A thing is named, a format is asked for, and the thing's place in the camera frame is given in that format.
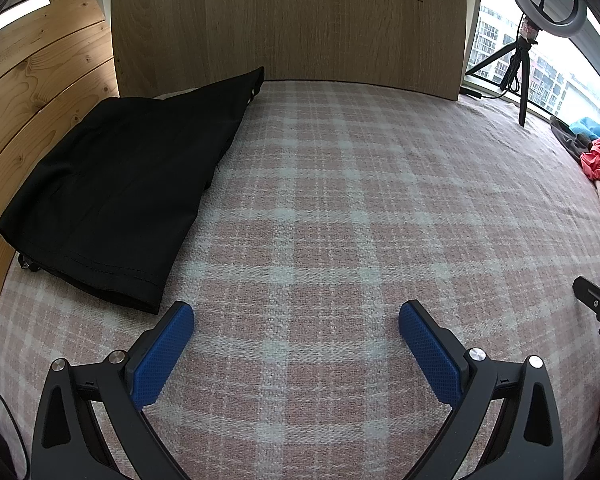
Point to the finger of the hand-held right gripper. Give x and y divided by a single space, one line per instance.
597 305

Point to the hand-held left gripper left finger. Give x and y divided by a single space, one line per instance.
162 355

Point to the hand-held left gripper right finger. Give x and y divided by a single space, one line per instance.
427 350

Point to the grey cloth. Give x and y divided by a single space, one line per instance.
567 142

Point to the blue cloth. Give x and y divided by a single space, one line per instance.
587 125

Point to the black folded garment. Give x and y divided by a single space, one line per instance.
120 185

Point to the pine plank panel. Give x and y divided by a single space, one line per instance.
30 85

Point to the light oak board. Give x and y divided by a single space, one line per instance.
290 15

